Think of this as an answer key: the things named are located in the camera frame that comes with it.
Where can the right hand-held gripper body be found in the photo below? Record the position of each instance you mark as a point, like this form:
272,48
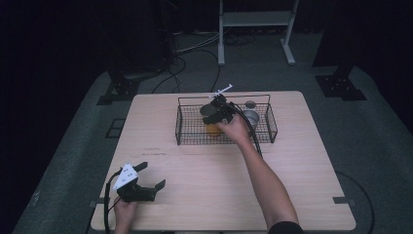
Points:
225,110

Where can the person's right hand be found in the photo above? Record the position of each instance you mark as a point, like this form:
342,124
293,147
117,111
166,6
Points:
236,130

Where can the black floor tape frame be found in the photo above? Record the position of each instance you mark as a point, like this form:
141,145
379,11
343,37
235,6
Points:
112,132

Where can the white metal stand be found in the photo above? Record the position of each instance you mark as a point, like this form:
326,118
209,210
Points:
256,18

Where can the orange metal cup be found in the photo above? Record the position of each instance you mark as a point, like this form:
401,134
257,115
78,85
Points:
213,131

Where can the person's left hand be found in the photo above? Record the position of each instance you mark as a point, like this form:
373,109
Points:
124,213

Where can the black sleeve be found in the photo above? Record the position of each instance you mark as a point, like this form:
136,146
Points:
285,228

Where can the grey tape tab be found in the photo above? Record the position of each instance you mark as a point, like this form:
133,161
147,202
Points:
341,200
95,204

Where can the black stand base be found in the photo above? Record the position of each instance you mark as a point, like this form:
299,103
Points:
123,87
339,86

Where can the small grey round tag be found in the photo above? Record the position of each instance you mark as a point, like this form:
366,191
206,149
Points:
250,104

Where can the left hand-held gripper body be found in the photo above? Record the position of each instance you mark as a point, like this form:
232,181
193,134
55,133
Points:
134,193

